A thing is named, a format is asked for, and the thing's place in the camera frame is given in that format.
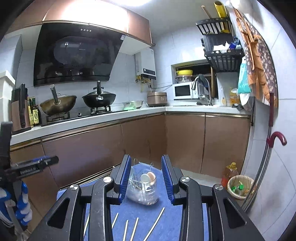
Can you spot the brown rice cooker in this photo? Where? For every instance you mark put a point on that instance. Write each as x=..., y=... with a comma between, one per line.
x=157, y=99

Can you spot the white water heater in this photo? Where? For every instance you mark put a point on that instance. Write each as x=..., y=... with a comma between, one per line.
x=145, y=64

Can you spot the wooden chopstick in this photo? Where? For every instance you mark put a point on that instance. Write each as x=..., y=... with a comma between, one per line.
x=134, y=229
x=114, y=221
x=125, y=231
x=86, y=225
x=154, y=225

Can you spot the woven waste basket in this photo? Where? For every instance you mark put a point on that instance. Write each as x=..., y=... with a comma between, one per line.
x=239, y=186

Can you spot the white microwave oven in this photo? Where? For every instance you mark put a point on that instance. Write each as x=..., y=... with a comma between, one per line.
x=183, y=91

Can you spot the black range hood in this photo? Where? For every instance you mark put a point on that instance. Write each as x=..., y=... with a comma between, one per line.
x=67, y=52

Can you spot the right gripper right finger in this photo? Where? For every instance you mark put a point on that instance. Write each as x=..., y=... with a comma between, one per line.
x=171, y=176

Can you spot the clear utensil holder wire rack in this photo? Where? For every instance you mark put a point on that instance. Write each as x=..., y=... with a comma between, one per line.
x=134, y=190

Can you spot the brass wok with handle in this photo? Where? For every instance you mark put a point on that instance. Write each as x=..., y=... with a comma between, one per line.
x=58, y=104

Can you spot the teal plastic bag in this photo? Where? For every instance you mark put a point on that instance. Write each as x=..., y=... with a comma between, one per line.
x=243, y=86

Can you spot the black wok with lid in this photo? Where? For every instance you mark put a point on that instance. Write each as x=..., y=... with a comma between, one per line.
x=99, y=98

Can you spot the knife block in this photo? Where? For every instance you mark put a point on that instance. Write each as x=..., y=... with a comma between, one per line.
x=19, y=110

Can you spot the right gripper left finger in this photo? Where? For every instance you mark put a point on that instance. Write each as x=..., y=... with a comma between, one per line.
x=120, y=177

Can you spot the white ceramic spoon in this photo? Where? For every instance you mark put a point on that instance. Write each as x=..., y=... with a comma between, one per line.
x=144, y=179

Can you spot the left blue gloved hand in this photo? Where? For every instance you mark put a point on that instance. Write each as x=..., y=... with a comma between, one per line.
x=23, y=211

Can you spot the blue towel mat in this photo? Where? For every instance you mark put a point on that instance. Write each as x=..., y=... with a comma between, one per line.
x=168, y=226

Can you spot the cooking oil bottle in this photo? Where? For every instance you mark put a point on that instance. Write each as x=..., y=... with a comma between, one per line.
x=229, y=172

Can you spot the chrome kitchen faucet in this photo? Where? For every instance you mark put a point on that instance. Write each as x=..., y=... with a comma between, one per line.
x=202, y=86

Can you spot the olive oil bottle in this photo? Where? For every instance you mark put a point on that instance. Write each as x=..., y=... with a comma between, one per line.
x=35, y=112

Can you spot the black wall dish rack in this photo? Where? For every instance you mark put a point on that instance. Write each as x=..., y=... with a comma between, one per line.
x=222, y=49

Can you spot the yellow detergent bag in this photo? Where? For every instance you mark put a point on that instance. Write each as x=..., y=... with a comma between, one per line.
x=234, y=97

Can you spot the yellow lidded pot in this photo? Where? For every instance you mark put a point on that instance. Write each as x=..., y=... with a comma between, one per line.
x=185, y=72

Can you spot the brown patterned apron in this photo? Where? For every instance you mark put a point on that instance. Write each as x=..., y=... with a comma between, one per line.
x=261, y=73

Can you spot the brown kitchen cabinets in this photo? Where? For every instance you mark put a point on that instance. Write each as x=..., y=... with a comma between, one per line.
x=202, y=145

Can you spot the maroon handled umbrella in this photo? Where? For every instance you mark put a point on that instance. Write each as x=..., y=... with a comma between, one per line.
x=269, y=144

